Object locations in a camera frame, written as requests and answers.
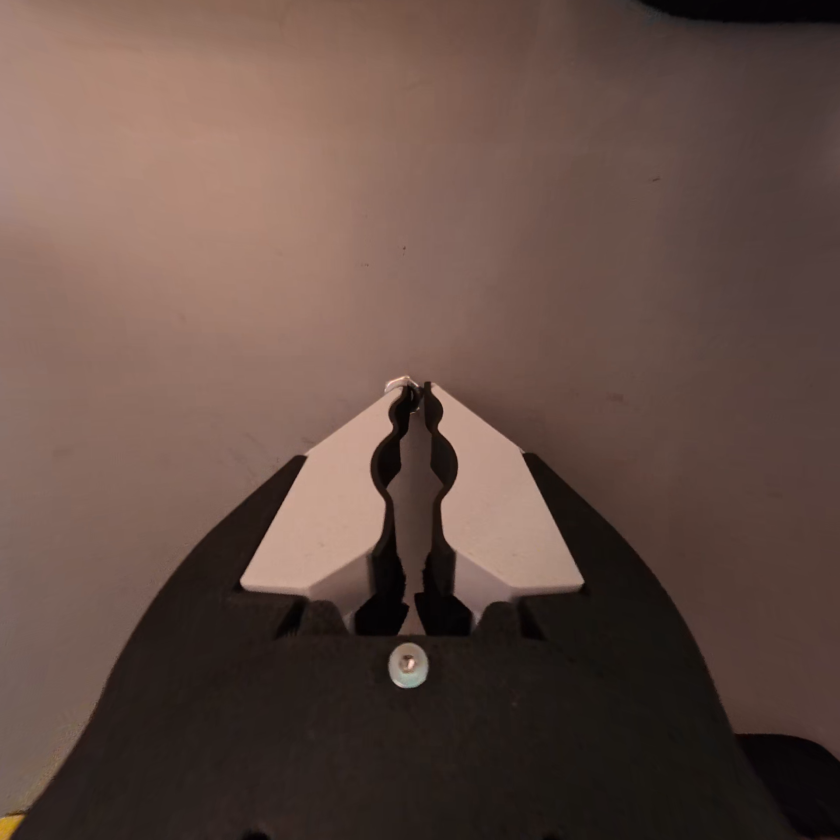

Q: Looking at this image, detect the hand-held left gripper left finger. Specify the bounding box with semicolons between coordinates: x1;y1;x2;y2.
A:
241;386;413;636

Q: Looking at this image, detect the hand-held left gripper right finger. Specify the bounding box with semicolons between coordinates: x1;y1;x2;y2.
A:
413;382;585;636

